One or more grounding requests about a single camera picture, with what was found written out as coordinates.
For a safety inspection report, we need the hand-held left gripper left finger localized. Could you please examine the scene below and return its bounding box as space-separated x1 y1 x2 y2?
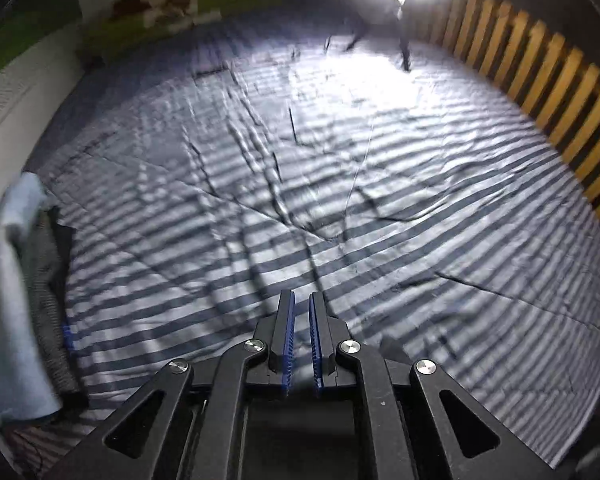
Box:
45 290 296 480

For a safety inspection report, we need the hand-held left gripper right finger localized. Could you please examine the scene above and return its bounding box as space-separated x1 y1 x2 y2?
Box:
309 291 561 480

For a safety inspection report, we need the dark grey knit garment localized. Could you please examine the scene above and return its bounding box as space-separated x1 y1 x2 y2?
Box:
22 210 86 398

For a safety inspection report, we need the striped bed sheet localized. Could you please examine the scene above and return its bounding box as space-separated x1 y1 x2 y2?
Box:
22 7 600 466

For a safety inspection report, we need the folded light blue blanket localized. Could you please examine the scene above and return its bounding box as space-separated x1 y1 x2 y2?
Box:
0 172 65 428

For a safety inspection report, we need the wooden slat bed rail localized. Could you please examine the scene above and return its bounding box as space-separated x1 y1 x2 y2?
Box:
405 0 600 241

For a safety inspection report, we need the green landscape wall poster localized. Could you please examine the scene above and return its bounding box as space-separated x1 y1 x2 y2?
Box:
0 7 83 88

